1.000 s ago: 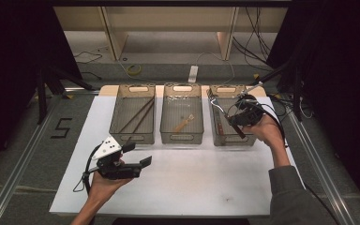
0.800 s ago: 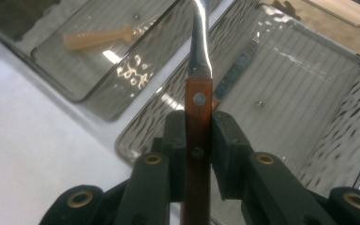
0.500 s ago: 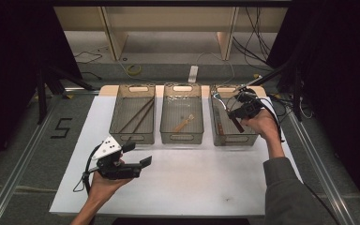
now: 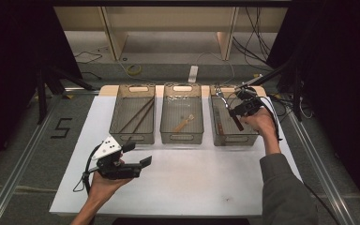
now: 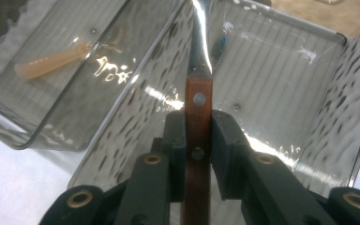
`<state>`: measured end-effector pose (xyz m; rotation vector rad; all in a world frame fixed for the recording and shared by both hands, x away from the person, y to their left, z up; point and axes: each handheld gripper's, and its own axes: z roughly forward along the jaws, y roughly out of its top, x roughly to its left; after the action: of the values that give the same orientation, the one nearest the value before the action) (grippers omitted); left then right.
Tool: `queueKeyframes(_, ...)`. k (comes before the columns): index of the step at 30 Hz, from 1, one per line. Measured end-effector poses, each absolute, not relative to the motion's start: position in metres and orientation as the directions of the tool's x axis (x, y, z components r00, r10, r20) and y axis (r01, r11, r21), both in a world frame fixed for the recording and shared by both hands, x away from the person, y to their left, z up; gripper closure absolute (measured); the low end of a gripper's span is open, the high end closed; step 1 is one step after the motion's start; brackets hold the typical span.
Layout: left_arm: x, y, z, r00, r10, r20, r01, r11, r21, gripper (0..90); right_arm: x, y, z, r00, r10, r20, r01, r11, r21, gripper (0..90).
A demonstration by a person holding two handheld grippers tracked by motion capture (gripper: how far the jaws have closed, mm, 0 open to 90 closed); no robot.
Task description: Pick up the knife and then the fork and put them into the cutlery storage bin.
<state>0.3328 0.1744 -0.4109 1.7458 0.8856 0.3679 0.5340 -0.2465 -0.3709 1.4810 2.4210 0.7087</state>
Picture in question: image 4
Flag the white power cable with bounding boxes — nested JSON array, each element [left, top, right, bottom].
[[196, 51, 236, 85]]

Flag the thin black floor cable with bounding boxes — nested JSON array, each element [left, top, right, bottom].
[[74, 51, 103, 65]]

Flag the black metal stand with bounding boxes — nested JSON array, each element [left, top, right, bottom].
[[36, 64, 95, 125], [249, 59, 304, 123]]

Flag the person's left hand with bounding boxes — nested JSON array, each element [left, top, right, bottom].
[[88, 172, 132, 202]]

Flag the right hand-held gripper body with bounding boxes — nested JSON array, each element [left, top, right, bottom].
[[235, 74, 264, 117]]

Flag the light wooden shelf unit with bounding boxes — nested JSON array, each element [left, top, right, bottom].
[[53, 6, 289, 62]]

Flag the metal fork with wooden handle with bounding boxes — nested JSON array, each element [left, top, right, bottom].
[[215, 87, 245, 132]]

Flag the translucent grey plastic basket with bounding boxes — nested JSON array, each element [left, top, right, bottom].
[[209, 83, 261, 147], [108, 83, 157, 145], [159, 82, 204, 145]]

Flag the metal floor rail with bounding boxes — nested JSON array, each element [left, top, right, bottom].
[[0, 93, 64, 225], [285, 106, 355, 225]]

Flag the yellow tape roll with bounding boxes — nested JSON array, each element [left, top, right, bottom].
[[126, 64, 143, 76]]

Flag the white power strip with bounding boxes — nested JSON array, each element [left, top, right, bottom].
[[187, 65, 200, 84]]

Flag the white table sheet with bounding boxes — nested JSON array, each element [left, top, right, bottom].
[[49, 84, 304, 218]]

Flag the person's right hand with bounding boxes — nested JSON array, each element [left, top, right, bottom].
[[241, 107, 278, 140]]

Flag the brown handled cutlery piece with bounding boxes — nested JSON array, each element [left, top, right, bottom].
[[214, 105, 225, 136]]

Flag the bundle of black cables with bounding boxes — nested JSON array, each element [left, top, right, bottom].
[[232, 7, 273, 71]]

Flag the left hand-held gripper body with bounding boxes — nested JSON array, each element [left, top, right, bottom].
[[92, 135, 143, 181]]

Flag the right hand-held gripper black cable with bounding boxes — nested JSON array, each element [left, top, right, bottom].
[[254, 95, 284, 143]]

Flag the dark curtain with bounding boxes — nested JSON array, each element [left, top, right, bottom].
[[0, 0, 83, 176], [266, 0, 360, 217]]

